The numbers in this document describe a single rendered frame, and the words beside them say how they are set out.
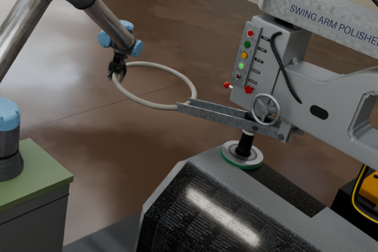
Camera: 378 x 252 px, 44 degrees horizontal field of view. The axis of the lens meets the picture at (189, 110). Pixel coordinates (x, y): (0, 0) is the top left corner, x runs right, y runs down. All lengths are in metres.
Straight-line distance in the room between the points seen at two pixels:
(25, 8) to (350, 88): 1.30
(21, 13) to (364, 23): 1.29
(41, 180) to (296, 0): 1.22
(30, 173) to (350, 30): 1.34
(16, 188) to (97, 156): 1.79
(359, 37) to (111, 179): 2.12
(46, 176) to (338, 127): 1.17
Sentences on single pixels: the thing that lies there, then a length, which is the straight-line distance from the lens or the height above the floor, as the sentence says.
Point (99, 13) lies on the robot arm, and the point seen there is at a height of 1.43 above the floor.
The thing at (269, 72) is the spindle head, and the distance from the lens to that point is 2.05.
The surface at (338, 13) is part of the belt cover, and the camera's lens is 1.88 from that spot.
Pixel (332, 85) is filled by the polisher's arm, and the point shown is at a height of 1.41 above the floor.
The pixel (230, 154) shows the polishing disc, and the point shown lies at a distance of 2.32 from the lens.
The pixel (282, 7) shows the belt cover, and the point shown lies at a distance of 1.98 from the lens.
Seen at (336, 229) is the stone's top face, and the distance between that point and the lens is 2.16.
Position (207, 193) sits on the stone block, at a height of 0.77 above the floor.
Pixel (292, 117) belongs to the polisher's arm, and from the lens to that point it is 2.05.
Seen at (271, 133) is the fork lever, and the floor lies 1.06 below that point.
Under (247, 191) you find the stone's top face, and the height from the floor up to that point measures 0.83.
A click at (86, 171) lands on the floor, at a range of 3.44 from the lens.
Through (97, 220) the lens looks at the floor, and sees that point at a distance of 3.06.
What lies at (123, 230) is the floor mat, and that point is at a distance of 3.00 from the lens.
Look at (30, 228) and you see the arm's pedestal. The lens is 1.97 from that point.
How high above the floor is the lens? 2.05
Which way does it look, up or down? 27 degrees down
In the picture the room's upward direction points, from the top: 13 degrees clockwise
